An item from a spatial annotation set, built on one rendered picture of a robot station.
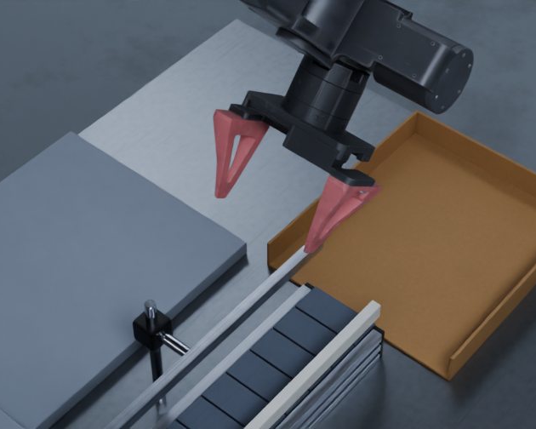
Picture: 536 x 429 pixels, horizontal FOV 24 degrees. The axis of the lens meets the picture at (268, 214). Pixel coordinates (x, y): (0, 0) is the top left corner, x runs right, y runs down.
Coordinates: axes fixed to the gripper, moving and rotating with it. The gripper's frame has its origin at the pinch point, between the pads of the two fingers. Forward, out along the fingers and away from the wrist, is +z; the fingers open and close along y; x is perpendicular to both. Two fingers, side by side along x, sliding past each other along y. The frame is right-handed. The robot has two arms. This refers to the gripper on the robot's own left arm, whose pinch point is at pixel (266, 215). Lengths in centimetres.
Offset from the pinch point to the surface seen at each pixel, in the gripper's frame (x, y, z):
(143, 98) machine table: 46, -46, 8
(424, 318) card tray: 39.6, 4.5, 11.5
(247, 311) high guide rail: 16.5, -5.4, 14.1
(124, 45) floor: 158, -130, 25
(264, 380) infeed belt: 20.8, -2.2, 21.0
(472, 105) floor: 185, -52, 2
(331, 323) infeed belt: 28.8, -1.3, 14.5
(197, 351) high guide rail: 11.1, -5.9, 18.5
